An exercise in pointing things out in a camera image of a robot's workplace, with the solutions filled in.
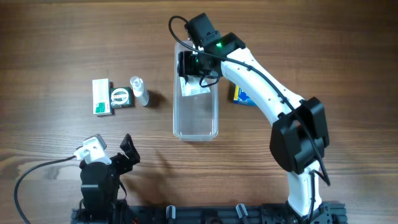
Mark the white plaster box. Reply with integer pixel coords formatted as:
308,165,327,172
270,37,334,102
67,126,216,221
180,77,211,96

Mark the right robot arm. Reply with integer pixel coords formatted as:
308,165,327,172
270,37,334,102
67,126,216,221
173,13,330,223

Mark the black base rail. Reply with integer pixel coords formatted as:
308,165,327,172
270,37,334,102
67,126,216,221
70,202,348,224

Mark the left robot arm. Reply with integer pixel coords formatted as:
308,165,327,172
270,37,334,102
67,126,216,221
74,134,141,223

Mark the white and green box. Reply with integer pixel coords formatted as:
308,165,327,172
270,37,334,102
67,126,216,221
92,78,113,116

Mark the dark green tape box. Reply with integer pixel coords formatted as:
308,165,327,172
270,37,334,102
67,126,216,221
110,86,133,109

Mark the blue cough drops box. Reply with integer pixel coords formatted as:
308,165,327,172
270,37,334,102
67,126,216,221
233,85,256,106

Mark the clear plastic container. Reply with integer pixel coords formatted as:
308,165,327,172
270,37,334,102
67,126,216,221
173,43,218,141

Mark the white spray bottle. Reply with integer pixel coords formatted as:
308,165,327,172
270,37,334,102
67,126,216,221
130,76,149,106

